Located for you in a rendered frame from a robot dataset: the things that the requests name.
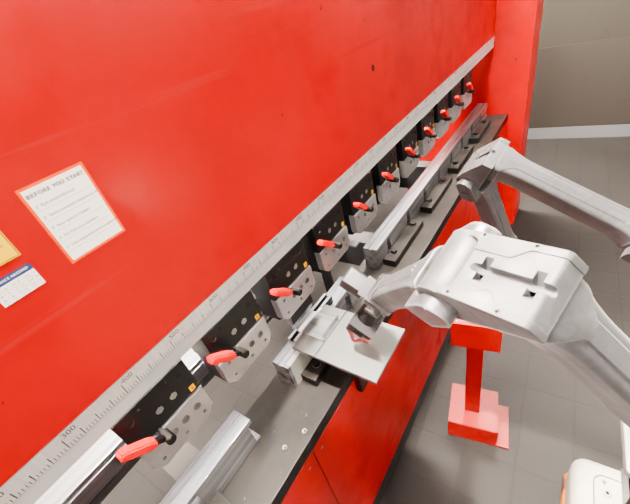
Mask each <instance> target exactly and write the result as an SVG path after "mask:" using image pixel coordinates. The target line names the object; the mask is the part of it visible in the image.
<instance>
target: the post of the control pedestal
mask: <svg viewBox="0 0 630 504"><path fill-rule="evenodd" d="M483 356H484V350H479V349H473V348H467V354H466V387H465V410H467V411H472V412H476V413H479V409H480V396H481V383H482V369H483Z"/></svg>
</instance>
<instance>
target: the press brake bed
mask: <svg viewBox="0 0 630 504"><path fill-rule="evenodd" d="M471 222H482V221H481V219H480V216H479V214H478V212H477V209H476V207H475V205H474V202H468V201H465V200H463V199H461V200H460V201H459V203H458V205H457V206H456V208H455V210H454V211H453V213H452V215H451V216H450V218H449V220H448V222H447V223H446V225H445V227H444V228H443V230H442V232H441V233H440V235H439V237H438V238H437V240H436V242H435V244H434V245H433V247H432V249H431V250H430V251H432V250H433V249H434V248H436V247H438V246H445V244H446V243H447V241H448V240H449V238H450V237H451V235H452V234H453V232H454V231H455V230H458V229H461V228H462V227H464V226H466V225H468V224H469V223H471ZM387 324H390V325H393V326H396V327H400V328H403V329H405V332H404V334H403V336H402V338H401V340H400V342H399V344H398V345H397V347H396V349H395V351H394V353H393V355H392V357H391V358H390V360H389V362H388V364H387V366H386V368H385V370H384V371H383V373H382V375H381V377H380V379H379V381H378V383H377V384H373V383H371V382H369V381H368V384H367V386H366V388H365V389H364V391H363V392H360V391H358V390H357V387H356V383H355V380H353V382H352V384H351V386H350V387H349V389H348V391H347V392H346V394H345V396H344V397H343V399H342V401H341V402H340V404H339V406H338V408H337V409H336V411H335V413H334V414H333V416H332V418H331V419H330V421H329V423H328V424H327V426H326V428H325V430H324V431H323V433H322V435H321V436H320V438H319V440H318V441H317V443H316V445H315V446H314V448H313V450H312V452H311V453H310V455H309V457H308V458H307V460H306V462H305V463H304V465H303V467H302V468H301V470H300V472H299V473H298V475H297V477H296V479H295V480H294V482H293V484H292V485H291V487H290V489H289V490H288V492H287V494H286V495H285V497H284V499H283V501H282V502H281V504H379V503H380V500H381V498H382V496H383V493H384V491H385V489H386V486H387V484H388V482H389V479H390V477H391V474H392V472H393V470H394V467H395V465H396V463H397V460H398V458H399V456H400V453H401V451H402V449H403V446H404V444H405V442H406V439H407V437H408V435H409V432H410V430H411V428H412V425H413V423H414V420H415V418H416V416H417V413H418V411H419V409H420V406H421V404H422V402H423V399H424V397H425V395H426V392H427V390H428V388H429V385H430V383H431V381H432V378H433V376H434V373H435V371H436V369H437V366H438V364H439V362H440V359H441V357H442V355H443V352H444V350H445V348H446V345H447V343H448V341H449V338H450V336H451V327H450V328H440V327H432V326H430V325H429V324H427V323H426V322H424V321H423V320H421V319H420V318H418V317H417V316H416V315H414V314H413V313H412V312H410V311H409V310H408V309H407V308H404V309H398V310H397V311H395V312H394V313H393V315H392V316H391V318H390V320H389V321H388V323H387Z"/></svg>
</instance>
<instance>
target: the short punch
mask: <svg viewBox="0 0 630 504"><path fill-rule="evenodd" d="M312 302H313V300H312V297H311V294H310V295H309V296H308V297H307V299H306V300H305V301H304V302H303V303H302V305H301V306H300V307H299V308H298V309H297V311H296V312H295V313H294V314H293V315H292V317H291V318H290V319H287V321H288V323H289V324H291V326H292V329H294V328H295V327H296V325H297V324H298V323H299V322H300V320H301V319H302V318H303V317H304V315H305V314H306V313H307V312H308V311H309V309H310V308H311V307H312Z"/></svg>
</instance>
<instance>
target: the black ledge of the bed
mask: <svg viewBox="0 0 630 504"><path fill-rule="evenodd" d="M485 120H490V126H489V127H488V129H487V130H486V132H485V133H484V135H483V136H482V138H481V139H480V141H479V142H478V143H468V144H467V145H473V146H474V147H473V151H472V153H471V155H470V156H469V158H468V159H467V161H466V162H465V164H464V165H463V167H462V168H461V170H460V171H459V173H460V172H461V171H462V169H463V168H464V166H465V165H466V163H467V162H468V161H469V159H470V158H471V156H472V155H473V153H474V152H476V150H478V149H480V148H482V147H484V146H485V145H487V144H489V143H491V142H493V141H495V140H496V139H497V137H498V135H499V134H500V132H501V130H502V129H503V127H504V125H505V123H506V122H507V120H508V114H491V115H487V117H486V119H485ZM459 173H458V174H453V173H447V174H446V176H445V177H448V178H452V183H451V185H450V186H449V188H448V189H447V191H446V192H445V194H444V195H443V197H442V198H441V200H440V202H439V203H438V205H437V206H436V208H435V209H434V211H433V212H432V213H423V212H420V213H419V214H418V216H417V217H416V218H415V219H418V220H423V223H424V226H423V227H422V229H421V230H420V232H419V233H418V235H417V236H416V238H415V239H414V241H413V242H412V244H411V245H410V247H409V249H408V250H407V252H406V253H405V255H404V256H403V258H402V259H401V261H400V262H399V264H398V265H397V267H392V266H387V265H384V264H383V266H382V267H381V268H380V269H376V268H371V267H367V266H366V262H365V259H364V261H363V262H362V263H361V264H360V266H359V267H358V268H357V270H359V271H360V272H362V273H363V274H365V275H366V276H368V277H369V276H371V277H372V278H374V279H375V280H377V279H378V278H379V276H380V275H382V274H383V273H384V274H390V275H391V274H393V273H395V272H397V271H399V270H401V269H403V268H405V267H407V266H409V265H411V264H413V263H415V262H418V261H419V260H421V259H423V258H424V257H425V256H426V255H427V254H428V253H429V252H430V250H431V249H432V247H433V245H434V244H435V242H436V240H437V238H438V237H439V235H440V233H441V232H442V230H443V228H444V227H445V225H446V223H447V222H448V220H449V218H450V216H451V215H452V213H453V211H454V210H455V208H456V206H457V205H458V203H459V201H460V200H461V197H460V194H459V192H458V190H457V188H456V184H457V181H456V178H457V176H458V175H459ZM353 380H354V376H353V375H352V374H350V373H347V372H345V371H343V370H340V369H338V368H336V367H333V366H331V367H330V368H329V370H328V371H327V373H326V374H325V376H324V377H323V379H322V380H321V382H320V383H319V385H318V386H317V387H316V386H314V385H312V384H310V383H308V382H306V381H304V380H302V381H301V383H300V384H299V386H298V387H297V388H295V387H293V386H291V385H289V384H287V383H285V382H283V381H281V379H280V377H279V375H278V373H277V374H276V376H275V377H274V378H273V379H272V381H271V382H270V383H269V385H268V386H267V387H266V389H265V390H264V391H263V393H262V394H261V395H260V396H259V398H258V399H257V400H256V402H255V403H254V404H253V406H252V407H251V408H250V410H249V411H248V412H247V413H246V415H245V417H247V418H248V419H250V421H251V424H250V425H249V427H248V428H249V429H251V430H252V431H254V432H255V433H257V434H259V435H260V436H261V440H260V441H259V442H258V444H257V445H256V447H255V448H254V450H253V451H252V452H251V454H250V455H249V457H248V458H247V460H246V461H245V462H244V464H243V465H242V467H241V468H240V470H239V471H238V472H237V474H236V475H235V477H234V478H233V480H232V481H231V482H230V484H229V485H228V487H227V488H226V489H225V491H224V492H223V495H224V496H225V497H227V498H228V499H229V500H230V501H231V502H233V503H234V504H281V502H282V501H283V499H284V497H285V495H286V494H287V492H288V490H289V489H290V487H291V485H292V484H293V482H294V480H295V479H296V477H297V475H298V473H299V472H300V470H301V468H302V467H303V465H304V463H305V462H306V460H307V458H308V457H309V455H310V453H311V452H312V450H313V448H314V446H315V445H316V443H317V441H318V440H319V438H320V436H321V435H322V433H323V431H324V430H325V428H326V426H327V424H328V423H329V421H330V419H331V418H332V416H333V414H334V413H335V411H336V409H337V408H338V406H339V404H340V402H341V401H342V399H343V397H344V396H345V394H346V392H347V391H348V389H349V387H350V386H351V384H352V382H353ZM304 428H306V429H307V434H303V433H302V429H304ZM285 444H286V445H287V447H288V448H287V450H286V451H283V450H282V446H283V445H285Z"/></svg>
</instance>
